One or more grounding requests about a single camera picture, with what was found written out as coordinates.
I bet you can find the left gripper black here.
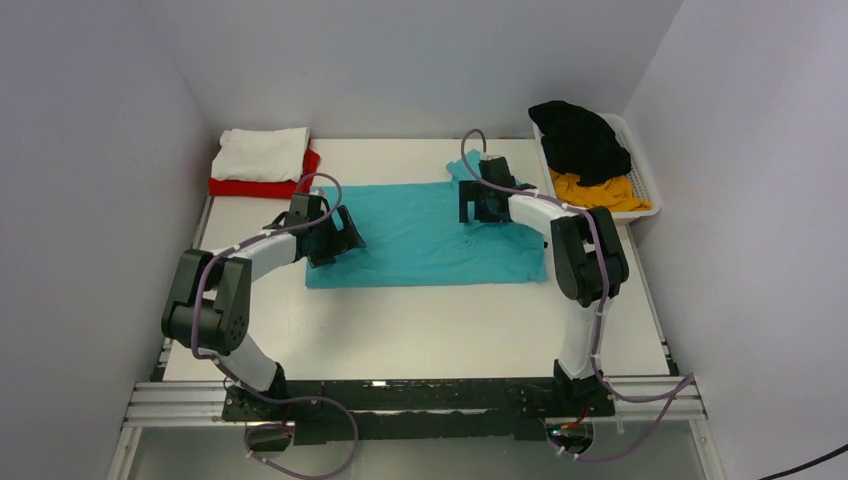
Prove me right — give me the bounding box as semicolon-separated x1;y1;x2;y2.
307;206;364;269

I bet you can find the teal t shirt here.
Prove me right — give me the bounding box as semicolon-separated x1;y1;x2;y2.
305;150;548;289

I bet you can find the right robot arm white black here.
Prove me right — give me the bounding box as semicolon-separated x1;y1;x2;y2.
459;155;629;415

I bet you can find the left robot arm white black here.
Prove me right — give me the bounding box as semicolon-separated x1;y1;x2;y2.
161;193;366;420

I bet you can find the red folded t shirt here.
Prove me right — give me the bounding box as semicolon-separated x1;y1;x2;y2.
208;178;312;200

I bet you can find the white folded t shirt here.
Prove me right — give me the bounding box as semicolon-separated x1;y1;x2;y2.
211;127;310;183

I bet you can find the black t shirt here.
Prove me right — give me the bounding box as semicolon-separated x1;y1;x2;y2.
528;100;632;187

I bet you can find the yellow t shirt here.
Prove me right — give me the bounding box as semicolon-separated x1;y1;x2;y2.
549;170;653;212

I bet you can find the white plastic basket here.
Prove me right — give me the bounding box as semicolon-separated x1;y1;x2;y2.
531;113;661;225

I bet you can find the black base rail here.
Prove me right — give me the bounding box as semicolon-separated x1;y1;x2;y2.
221;377;615;445

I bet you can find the black cable corner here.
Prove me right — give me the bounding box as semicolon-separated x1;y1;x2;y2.
760;444;848;480

